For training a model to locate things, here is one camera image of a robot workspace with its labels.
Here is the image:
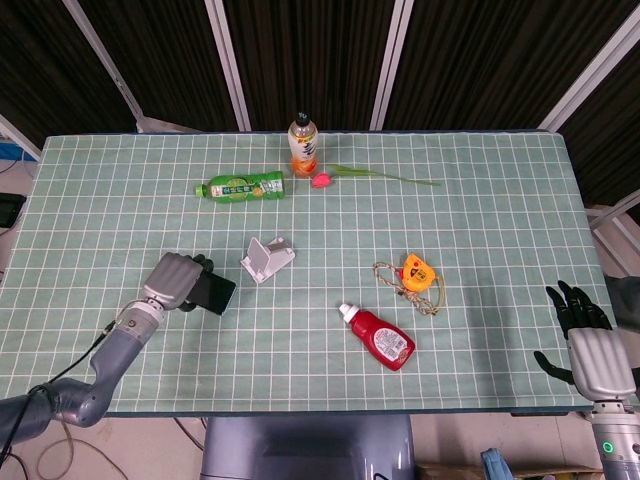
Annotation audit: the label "black smartphone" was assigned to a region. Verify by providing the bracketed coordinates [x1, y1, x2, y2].
[192, 271, 238, 316]

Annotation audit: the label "beige braided cord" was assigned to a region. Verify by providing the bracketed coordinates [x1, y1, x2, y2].
[372, 261, 441, 317]

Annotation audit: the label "white phone stand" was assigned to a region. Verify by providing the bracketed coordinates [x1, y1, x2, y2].
[240, 236, 296, 287]

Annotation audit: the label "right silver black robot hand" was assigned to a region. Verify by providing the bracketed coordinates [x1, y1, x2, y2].
[532, 279, 640, 402]

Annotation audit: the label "blue cloth item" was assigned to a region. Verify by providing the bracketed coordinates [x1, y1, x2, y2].
[480, 448, 514, 480]

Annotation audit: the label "green checkered tablecloth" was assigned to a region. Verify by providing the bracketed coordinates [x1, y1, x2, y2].
[0, 130, 624, 419]

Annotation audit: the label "pink artificial tulip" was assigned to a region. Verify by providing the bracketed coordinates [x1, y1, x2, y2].
[310, 163, 443, 190]

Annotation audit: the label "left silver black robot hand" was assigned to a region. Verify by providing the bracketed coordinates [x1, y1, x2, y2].
[142, 252, 214, 314]

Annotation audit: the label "green tea bottle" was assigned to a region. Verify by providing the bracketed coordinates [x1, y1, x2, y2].
[194, 170, 287, 204]

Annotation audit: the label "red ketchup bottle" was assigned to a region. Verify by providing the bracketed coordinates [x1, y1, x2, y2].
[338, 302, 417, 374]

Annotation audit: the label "black device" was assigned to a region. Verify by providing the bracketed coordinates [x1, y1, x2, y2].
[0, 193, 27, 227]

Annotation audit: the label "blue box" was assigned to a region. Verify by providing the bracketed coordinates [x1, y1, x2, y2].
[0, 139, 31, 164]

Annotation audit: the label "dark grey bulky object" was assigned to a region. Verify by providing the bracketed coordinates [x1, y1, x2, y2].
[603, 273, 640, 332]

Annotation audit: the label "orange juice bottle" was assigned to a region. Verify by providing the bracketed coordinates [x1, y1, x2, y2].
[287, 112, 321, 177]

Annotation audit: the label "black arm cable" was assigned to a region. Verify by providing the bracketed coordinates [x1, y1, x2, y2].
[0, 322, 119, 451]

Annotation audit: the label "grey floor cables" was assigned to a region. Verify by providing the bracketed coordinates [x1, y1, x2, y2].
[0, 422, 129, 480]

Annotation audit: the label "orange tape measure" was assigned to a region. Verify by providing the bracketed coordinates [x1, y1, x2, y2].
[399, 252, 448, 315]

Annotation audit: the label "white metal frame post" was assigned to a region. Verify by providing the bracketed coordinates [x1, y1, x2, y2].
[584, 188, 640, 251]
[537, 19, 640, 132]
[62, 0, 201, 134]
[0, 113, 43, 162]
[204, 0, 252, 132]
[368, 0, 415, 132]

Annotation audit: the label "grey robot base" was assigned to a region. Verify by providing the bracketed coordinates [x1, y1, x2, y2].
[199, 415, 417, 480]

